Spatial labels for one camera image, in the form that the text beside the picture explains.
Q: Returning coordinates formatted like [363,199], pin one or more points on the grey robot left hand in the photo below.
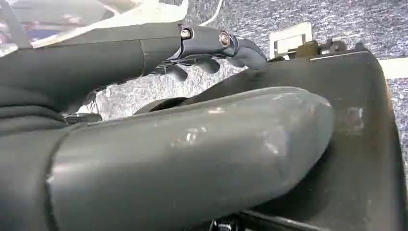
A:
[191,153]

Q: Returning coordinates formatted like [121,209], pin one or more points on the white floor socket plate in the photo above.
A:
[288,38]

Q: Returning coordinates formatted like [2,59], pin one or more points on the ribbed grey left arm sleeve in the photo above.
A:
[22,121]

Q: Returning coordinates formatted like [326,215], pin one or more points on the white floor bar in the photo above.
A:
[395,67]

